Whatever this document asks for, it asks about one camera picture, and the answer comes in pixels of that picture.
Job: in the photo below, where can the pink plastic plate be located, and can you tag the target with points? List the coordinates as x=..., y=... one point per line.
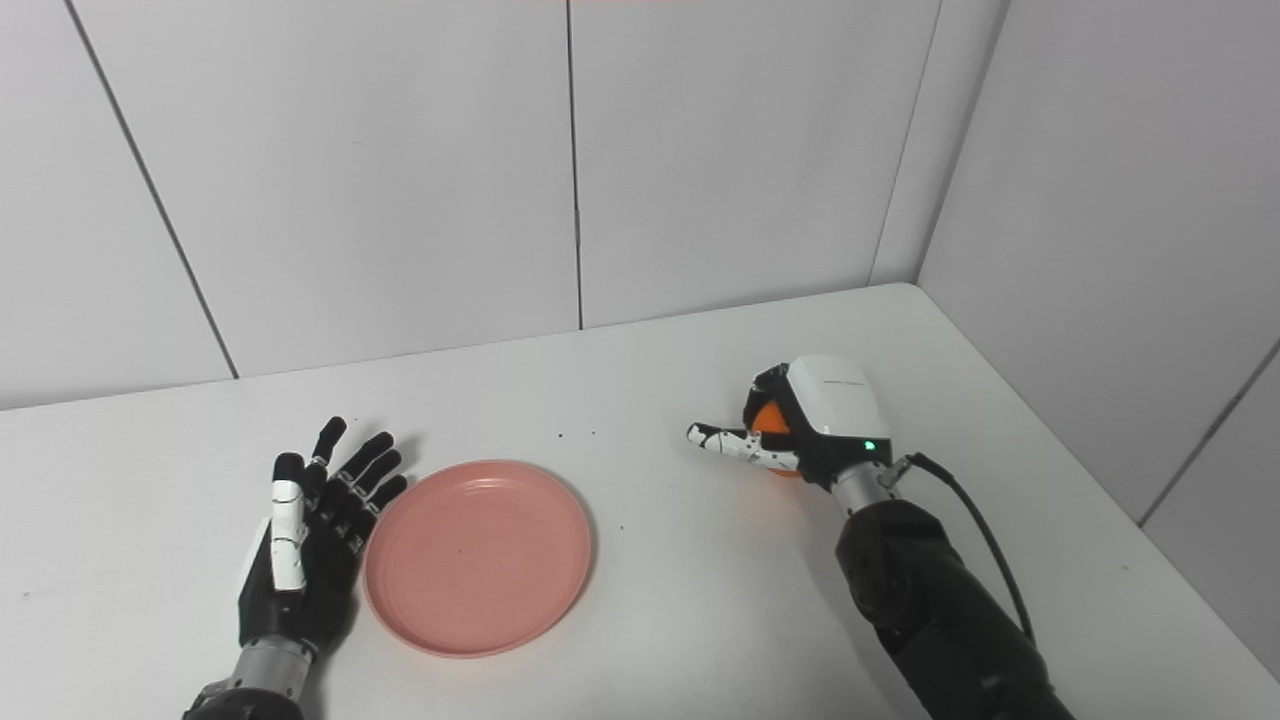
x=478, y=558

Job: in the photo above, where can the orange fruit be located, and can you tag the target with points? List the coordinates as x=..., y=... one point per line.
x=771, y=420

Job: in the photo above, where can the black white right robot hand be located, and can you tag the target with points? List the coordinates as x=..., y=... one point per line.
x=835, y=400

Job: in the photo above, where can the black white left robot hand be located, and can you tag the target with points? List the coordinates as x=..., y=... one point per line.
x=320, y=590

